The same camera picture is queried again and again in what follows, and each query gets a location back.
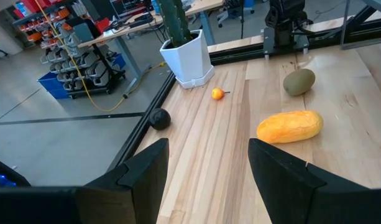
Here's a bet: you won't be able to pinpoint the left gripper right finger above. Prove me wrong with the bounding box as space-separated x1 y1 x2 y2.
248 139 369 224

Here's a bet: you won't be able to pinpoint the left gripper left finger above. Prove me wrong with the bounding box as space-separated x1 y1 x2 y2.
74 138 170 224

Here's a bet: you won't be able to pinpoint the yellow orange oblong fruit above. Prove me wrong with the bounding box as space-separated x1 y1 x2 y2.
256 110 324 144

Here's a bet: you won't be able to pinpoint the black round ball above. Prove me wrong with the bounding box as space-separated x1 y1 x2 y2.
148 108 172 131

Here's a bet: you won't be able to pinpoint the brown green kiwi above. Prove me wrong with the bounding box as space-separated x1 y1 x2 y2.
282 68 316 96

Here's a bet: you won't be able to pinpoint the small orange fruit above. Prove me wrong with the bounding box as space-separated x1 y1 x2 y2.
211 87 231 101

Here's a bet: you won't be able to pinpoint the blue plastic bin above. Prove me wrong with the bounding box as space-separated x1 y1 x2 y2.
37 72 70 100

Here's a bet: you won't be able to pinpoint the white angular plant pot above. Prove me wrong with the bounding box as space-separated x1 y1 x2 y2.
159 29 216 90

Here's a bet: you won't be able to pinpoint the wooden desk grey legs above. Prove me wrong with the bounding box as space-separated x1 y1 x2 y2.
77 0 225 99

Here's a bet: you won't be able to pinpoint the green cactus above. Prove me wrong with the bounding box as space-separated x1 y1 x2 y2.
157 0 194 48

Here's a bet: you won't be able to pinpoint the office chair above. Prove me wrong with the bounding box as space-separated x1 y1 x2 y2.
216 0 256 29

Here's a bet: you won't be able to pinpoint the yellow cable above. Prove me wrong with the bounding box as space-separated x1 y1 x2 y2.
34 0 167 113

